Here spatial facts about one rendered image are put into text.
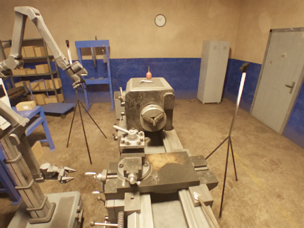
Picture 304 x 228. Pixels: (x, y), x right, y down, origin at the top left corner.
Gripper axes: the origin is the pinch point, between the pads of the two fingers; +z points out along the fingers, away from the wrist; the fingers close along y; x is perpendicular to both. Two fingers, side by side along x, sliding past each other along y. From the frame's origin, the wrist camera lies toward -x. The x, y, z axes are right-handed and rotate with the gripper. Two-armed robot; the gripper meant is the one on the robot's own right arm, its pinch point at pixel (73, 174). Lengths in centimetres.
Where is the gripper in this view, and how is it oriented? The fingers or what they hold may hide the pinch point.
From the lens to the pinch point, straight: 127.1
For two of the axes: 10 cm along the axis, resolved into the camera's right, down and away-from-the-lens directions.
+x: -0.4, 7.1, 7.0
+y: -1.0, -7.0, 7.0
